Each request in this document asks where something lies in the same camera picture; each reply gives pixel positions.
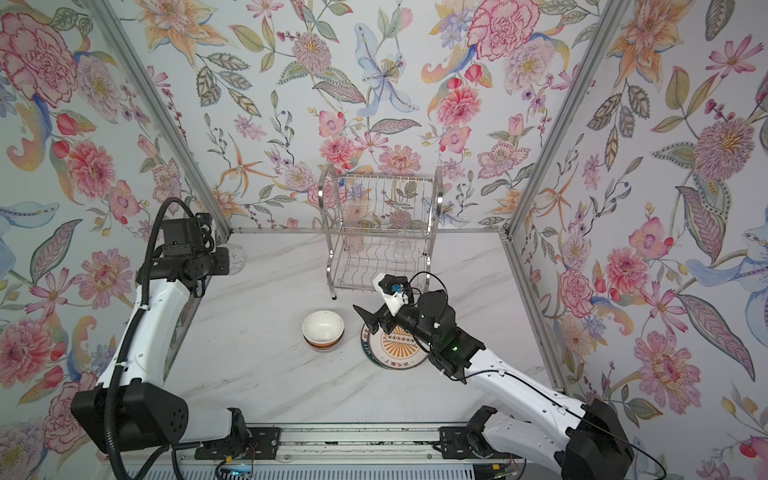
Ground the orange patterned plate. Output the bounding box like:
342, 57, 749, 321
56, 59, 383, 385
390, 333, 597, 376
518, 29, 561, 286
369, 326, 427, 370

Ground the clear drinking glass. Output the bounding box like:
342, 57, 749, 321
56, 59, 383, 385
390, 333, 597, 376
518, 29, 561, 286
223, 243, 247, 275

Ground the orange bowl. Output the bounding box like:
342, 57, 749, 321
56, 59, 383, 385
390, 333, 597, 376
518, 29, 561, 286
301, 310, 345, 344

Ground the dark rimmed white plate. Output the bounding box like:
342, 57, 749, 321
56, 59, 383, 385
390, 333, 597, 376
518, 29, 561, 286
360, 325, 370, 359

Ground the pink floral patterned bowl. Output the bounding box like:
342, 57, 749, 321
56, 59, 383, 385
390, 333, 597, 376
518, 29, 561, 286
307, 340, 341, 352

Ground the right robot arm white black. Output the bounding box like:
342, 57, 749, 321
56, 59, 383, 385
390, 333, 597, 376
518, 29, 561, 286
354, 290, 635, 479

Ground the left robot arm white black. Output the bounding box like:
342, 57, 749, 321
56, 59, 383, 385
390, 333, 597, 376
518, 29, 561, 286
71, 213, 252, 455

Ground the steel two-tier dish rack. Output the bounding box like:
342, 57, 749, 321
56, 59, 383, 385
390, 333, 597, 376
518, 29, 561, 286
317, 163, 445, 300

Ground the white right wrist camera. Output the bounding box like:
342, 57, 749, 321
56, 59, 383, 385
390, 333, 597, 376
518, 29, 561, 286
373, 273, 413, 316

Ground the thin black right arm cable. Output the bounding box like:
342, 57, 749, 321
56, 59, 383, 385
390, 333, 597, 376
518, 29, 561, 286
407, 271, 668, 480

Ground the aluminium left corner frame post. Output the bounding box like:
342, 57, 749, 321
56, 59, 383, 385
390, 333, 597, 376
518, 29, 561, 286
83, 0, 233, 240

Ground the aluminium corner frame post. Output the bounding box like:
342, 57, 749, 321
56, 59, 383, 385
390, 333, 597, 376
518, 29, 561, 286
506, 1, 630, 241
83, 0, 233, 240

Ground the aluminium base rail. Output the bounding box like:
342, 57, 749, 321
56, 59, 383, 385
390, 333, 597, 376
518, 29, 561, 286
95, 421, 607, 466

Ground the aluminium right corner frame post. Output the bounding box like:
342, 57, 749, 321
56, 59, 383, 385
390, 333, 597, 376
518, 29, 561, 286
506, 1, 630, 241

